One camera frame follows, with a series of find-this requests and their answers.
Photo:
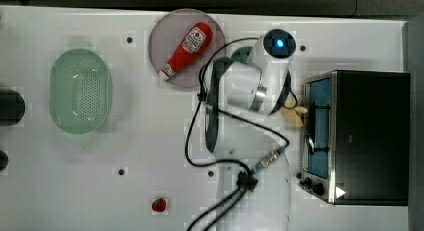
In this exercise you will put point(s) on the mint green mug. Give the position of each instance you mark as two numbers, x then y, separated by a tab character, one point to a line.
241	54

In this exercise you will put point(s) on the peeled banana toy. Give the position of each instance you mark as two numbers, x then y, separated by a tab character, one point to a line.
294	114

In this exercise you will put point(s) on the grey round plate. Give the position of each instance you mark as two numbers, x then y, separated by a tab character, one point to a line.
167	34

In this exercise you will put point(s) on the black frying pan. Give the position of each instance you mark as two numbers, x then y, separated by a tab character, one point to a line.
12	107

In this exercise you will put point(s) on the black toaster oven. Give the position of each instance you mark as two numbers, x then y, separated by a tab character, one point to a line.
356	138

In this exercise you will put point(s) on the red ketchup bottle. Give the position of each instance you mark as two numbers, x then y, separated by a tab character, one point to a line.
191	47

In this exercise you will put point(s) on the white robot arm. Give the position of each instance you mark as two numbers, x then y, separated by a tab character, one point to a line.
254	185

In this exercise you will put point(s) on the mint green colander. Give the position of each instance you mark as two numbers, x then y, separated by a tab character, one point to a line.
80	95

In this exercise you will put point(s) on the red strawberry toy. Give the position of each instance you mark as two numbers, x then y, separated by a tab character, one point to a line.
159	205

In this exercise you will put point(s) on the black round container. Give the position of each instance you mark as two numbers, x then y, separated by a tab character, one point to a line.
4	160

